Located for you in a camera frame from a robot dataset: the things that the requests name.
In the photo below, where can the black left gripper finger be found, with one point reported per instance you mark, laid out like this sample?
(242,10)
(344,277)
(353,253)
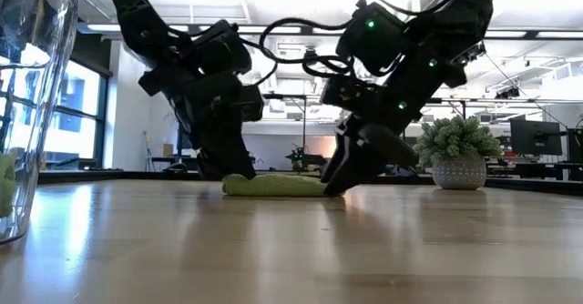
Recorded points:
(230,149)
(207,167)

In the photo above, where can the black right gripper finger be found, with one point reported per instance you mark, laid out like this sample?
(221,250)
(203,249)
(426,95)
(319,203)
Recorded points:
(387,147)
(344,163)

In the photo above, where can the lime yellow microfiber towel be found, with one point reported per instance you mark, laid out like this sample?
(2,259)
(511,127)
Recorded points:
(273,185)

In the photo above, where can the clear plastic basket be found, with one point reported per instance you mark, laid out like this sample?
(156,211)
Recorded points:
(50,44)

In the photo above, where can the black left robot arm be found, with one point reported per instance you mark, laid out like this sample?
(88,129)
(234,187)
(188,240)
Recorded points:
(136,17)

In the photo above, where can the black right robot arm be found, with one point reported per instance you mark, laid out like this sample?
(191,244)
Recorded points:
(460,17)

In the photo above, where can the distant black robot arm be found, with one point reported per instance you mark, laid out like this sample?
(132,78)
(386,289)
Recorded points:
(303,156)

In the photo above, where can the black computer monitor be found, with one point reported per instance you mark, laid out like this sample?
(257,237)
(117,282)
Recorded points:
(576,144)
(537,138)
(181,138)

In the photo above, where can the small cardboard box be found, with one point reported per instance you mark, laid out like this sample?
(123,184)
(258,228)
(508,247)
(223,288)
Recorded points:
(168,150)

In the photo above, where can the long ceiling light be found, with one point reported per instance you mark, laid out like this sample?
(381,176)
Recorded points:
(505,34)
(102,27)
(268,30)

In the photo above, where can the large office window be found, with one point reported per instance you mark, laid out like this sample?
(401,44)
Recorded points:
(79,90)

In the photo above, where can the black aluminium table frame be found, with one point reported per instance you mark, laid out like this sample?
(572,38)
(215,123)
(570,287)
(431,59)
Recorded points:
(114,175)

